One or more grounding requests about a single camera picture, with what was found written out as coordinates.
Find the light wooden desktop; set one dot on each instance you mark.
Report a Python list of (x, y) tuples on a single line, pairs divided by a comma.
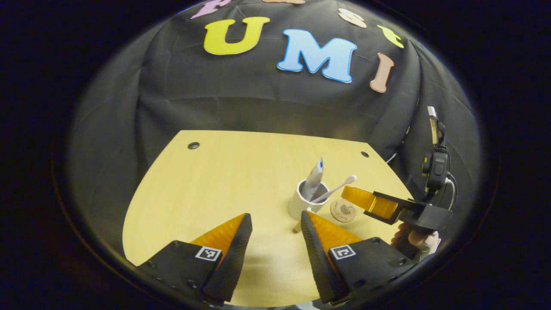
[(224, 185)]

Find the round cork coaster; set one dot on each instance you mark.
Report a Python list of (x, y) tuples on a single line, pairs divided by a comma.
[(343, 211)]

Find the white toothbrush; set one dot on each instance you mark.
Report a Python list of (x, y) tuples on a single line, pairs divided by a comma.
[(335, 187)]

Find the white toothpaste tube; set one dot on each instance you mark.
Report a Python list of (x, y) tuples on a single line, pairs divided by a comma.
[(314, 181)]

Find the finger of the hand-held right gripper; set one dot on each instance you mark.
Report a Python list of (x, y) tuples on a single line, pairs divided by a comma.
[(370, 204)]

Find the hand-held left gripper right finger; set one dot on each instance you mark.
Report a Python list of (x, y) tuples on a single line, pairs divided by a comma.
[(318, 262)]

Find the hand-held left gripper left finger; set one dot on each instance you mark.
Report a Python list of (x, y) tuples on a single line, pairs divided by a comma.
[(228, 262)]

